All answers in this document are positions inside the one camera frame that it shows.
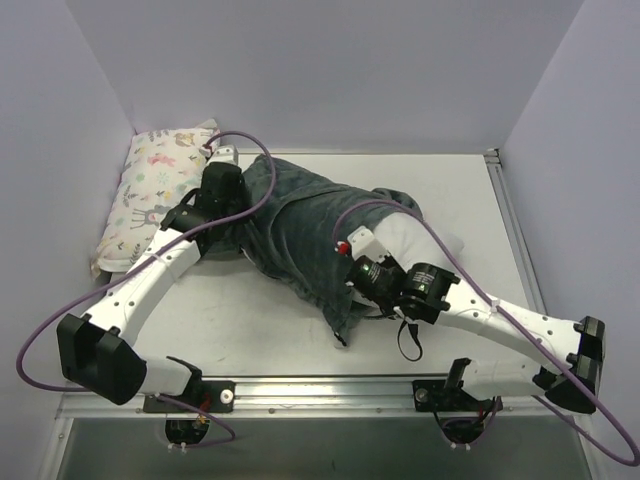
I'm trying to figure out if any zebra pillowcase with grey lining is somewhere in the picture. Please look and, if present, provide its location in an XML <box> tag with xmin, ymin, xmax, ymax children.
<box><xmin>210</xmin><ymin>158</ymin><xmax>422</xmax><ymax>345</ymax></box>

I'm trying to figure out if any white pillow insert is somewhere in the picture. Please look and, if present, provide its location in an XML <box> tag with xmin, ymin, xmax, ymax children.
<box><xmin>349</xmin><ymin>212</ymin><xmax>466</xmax><ymax>311</ymax></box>

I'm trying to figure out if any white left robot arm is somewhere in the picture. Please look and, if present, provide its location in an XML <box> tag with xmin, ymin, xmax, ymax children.
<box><xmin>56</xmin><ymin>159</ymin><xmax>248</xmax><ymax>411</ymax></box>

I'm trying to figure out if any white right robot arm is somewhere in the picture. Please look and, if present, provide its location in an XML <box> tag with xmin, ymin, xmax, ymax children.
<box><xmin>346</xmin><ymin>256</ymin><xmax>605</xmax><ymax>414</ymax></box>

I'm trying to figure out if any floral animal print pillow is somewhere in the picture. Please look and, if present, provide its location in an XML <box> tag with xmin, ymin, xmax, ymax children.
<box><xmin>91</xmin><ymin>118</ymin><xmax>219</xmax><ymax>276</ymax></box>

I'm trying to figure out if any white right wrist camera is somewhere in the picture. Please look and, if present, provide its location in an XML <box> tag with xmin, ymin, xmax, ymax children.
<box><xmin>335</xmin><ymin>226</ymin><xmax>389</xmax><ymax>262</ymax></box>

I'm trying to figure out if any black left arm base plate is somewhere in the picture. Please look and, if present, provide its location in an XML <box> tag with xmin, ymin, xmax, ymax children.
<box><xmin>142</xmin><ymin>379</ymin><xmax>236</xmax><ymax>414</ymax></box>

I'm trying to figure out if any aluminium front rail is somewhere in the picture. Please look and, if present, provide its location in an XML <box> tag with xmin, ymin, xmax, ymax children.
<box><xmin>55</xmin><ymin>375</ymin><xmax>594</xmax><ymax>420</ymax></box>

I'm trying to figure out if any thin black cable loop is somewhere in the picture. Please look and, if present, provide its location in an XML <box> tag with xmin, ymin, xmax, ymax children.
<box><xmin>397</xmin><ymin>319</ymin><xmax>426</xmax><ymax>362</ymax></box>

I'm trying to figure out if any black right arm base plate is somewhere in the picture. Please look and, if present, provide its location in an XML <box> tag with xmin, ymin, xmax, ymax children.
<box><xmin>411</xmin><ymin>379</ymin><xmax>496</xmax><ymax>414</ymax></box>

